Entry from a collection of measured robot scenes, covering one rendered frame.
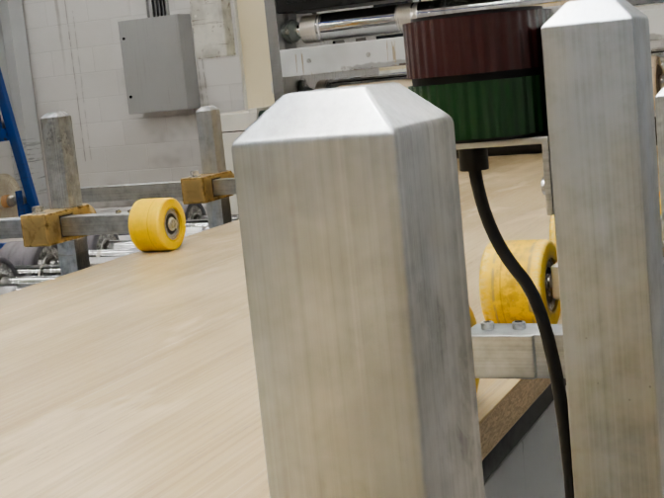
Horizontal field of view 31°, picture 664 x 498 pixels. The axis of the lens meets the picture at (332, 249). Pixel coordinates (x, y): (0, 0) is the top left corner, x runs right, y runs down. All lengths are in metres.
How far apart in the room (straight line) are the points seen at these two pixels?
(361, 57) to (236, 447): 2.24
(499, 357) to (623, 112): 0.37
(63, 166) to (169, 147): 8.78
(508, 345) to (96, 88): 10.36
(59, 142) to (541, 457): 1.05
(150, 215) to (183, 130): 8.84
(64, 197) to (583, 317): 1.54
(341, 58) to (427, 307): 2.79
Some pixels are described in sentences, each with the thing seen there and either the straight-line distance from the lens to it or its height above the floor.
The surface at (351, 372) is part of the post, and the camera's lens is 0.23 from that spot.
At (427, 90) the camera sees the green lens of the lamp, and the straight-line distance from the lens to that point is 0.48.
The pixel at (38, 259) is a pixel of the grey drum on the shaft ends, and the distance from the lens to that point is 2.55.
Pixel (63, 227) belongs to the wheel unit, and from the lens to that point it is 1.92.
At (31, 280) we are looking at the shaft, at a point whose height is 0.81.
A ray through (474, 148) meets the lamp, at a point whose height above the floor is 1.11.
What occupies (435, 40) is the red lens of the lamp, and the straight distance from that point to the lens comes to 0.47.
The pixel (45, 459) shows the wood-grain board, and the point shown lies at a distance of 0.86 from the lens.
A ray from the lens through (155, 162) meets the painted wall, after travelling 10.82.
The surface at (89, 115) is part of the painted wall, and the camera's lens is 11.16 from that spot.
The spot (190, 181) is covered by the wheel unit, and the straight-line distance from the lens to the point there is 2.30.
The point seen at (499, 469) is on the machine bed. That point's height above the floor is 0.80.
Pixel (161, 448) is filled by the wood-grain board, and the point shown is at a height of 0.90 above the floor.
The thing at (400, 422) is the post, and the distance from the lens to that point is 0.23.
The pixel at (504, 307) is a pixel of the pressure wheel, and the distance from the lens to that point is 1.04.
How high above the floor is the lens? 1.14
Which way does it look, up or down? 8 degrees down
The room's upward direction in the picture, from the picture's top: 6 degrees counter-clockwise
